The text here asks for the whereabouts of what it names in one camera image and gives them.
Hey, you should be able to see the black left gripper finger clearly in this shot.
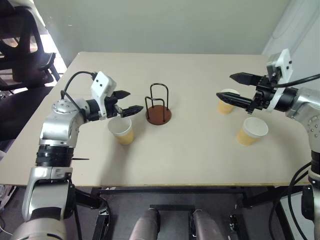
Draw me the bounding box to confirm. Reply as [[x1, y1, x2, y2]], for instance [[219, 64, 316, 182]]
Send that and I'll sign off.
[[119, 105, 144, 118], [113, 90, 131, 100]]

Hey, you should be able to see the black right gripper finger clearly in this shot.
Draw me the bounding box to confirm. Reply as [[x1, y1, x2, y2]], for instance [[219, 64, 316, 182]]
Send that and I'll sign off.
[[215, 91, 255, 111], [229, 72, 264, 87]]

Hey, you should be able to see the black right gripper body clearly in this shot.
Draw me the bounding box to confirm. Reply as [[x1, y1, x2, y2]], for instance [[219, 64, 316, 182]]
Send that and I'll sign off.
[[245, 75, 280, 116]]

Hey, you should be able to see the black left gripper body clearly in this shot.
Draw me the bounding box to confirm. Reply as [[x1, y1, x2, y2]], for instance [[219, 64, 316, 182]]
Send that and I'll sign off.
[[104, 91, 125, 119]]

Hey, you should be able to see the yellow paper cup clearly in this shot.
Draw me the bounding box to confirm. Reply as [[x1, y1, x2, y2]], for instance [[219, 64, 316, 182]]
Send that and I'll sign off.
[[216, 88, 241, 115], [236, 117, 269, 147], [107, 117, 135, 146]]

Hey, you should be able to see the black office chair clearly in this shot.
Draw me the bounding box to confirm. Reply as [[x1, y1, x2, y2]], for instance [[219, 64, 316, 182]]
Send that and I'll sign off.
[[0, 0, 62, 142]]

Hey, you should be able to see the grey left robot leg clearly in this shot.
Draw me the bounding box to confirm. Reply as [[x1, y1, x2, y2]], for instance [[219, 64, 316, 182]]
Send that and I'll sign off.
[[129, 208, 161, 240]]

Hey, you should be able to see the grey robot leg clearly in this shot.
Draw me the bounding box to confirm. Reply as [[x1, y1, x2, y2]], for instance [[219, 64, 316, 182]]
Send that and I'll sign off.
[[191, 209, 226, 240], [129, 208, 161, 240]]

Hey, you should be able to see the grey right robot leg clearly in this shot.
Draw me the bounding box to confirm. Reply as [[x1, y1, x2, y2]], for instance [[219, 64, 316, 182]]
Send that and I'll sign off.
[[191, 209, 226, 240]]

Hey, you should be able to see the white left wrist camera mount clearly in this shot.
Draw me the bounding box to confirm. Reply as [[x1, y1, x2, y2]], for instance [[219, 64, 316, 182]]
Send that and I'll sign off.
[[90, 71, 118, 119]]

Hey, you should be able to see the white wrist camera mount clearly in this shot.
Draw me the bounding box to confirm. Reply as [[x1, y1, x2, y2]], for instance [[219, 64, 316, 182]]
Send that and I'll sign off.
[[263, 48, 293, 113], [90, 71, 118, 119]]

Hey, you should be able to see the brown cup holder wire stand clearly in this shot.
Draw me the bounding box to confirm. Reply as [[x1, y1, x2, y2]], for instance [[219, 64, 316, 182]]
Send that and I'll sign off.
[[144, 83, 173, 125]]

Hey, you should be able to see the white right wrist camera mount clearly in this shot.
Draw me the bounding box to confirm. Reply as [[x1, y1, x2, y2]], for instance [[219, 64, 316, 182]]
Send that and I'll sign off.
[[263, 48, 293, 113]]

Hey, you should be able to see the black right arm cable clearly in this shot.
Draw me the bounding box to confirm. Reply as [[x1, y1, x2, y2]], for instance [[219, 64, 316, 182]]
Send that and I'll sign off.
[[271, 73, 320, 88]]

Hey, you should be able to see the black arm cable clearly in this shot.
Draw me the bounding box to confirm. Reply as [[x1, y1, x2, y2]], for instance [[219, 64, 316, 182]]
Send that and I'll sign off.
[[60, 71, 98, 118], [271, 73, 320, 88]]

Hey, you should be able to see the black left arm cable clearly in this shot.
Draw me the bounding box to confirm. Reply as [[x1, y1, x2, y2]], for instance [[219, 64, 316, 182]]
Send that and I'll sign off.
[[60, 71, 98, 118]]

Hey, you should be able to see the black table frame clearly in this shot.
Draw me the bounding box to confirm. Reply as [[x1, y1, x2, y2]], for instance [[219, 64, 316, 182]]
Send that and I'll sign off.
[[72, 184, 311, 240]]

